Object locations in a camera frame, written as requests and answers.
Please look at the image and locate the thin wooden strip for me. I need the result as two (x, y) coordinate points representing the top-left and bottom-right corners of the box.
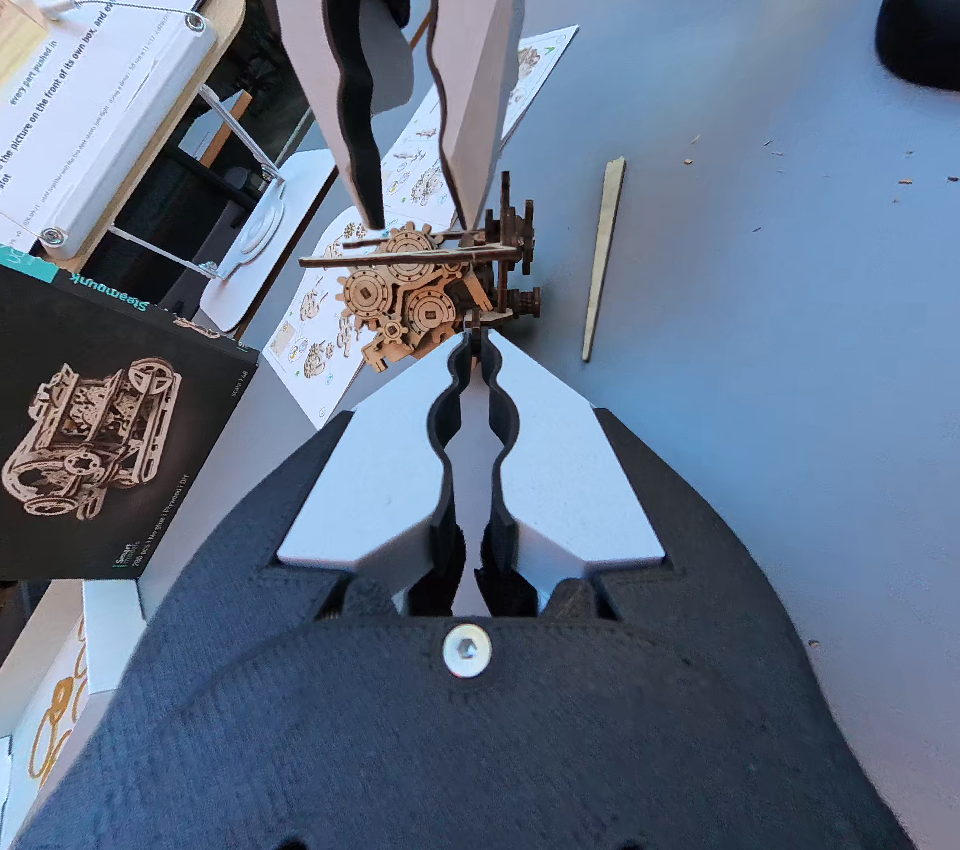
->
(582, 156), (628, 364)

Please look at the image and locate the white round stand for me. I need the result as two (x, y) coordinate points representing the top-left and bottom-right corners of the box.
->
(41, 14), (339, 335)

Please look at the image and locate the wooden mechanical model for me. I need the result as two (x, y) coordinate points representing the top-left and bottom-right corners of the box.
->
(298, 171), (543, 341)

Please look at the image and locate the black model kit box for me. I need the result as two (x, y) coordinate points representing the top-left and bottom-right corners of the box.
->
(0, 243), (261, 583)

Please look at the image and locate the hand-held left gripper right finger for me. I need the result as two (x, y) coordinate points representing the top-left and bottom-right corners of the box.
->
(478, 330), (669, 579)

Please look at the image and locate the assembly instruction booklet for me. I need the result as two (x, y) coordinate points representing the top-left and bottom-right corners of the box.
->
(262, 25), (580, 429)

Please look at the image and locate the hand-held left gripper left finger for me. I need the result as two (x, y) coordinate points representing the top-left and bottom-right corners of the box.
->
(276, 333), (477, 579)

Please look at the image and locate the white cardboard box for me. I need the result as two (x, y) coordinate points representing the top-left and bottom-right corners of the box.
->
(0, 576), (149, 850)

